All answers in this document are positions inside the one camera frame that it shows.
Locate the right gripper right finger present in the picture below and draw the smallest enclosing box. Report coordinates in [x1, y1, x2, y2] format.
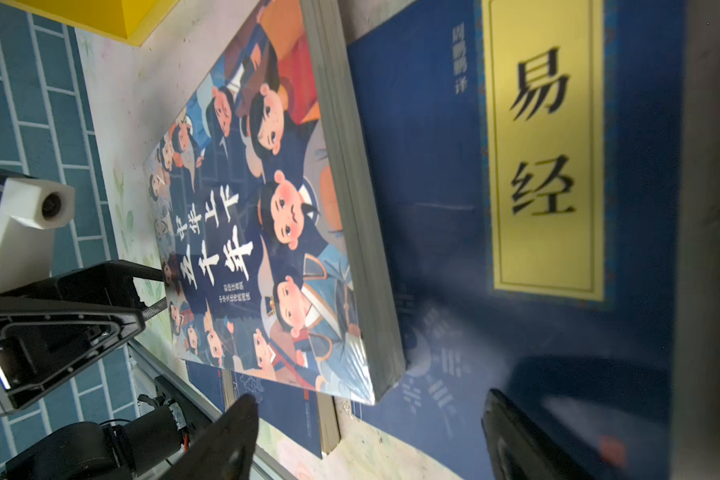
[481, 389, 592, 480]

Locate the blue book yellow label Yijing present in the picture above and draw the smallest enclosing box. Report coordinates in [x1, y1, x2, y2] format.
[349, 1, 720, 479]

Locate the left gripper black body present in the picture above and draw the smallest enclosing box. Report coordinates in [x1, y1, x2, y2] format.
[0, 260, 165, 417]

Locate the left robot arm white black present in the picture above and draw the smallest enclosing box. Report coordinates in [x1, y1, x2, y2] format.
[0, 260, 187, 479]

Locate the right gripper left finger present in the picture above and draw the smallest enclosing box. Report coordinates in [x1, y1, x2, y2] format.
[157, 392, 259, 479]

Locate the colourful illustrated thick book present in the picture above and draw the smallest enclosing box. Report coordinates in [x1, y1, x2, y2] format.
[144, 1, 405, 405]

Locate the yellow shelf with coloured boards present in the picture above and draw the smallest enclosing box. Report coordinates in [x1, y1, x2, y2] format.
[2, 0, 178, 47]

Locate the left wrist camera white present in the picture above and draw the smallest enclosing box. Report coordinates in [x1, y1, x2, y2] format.
[0, 169, 75, 294]

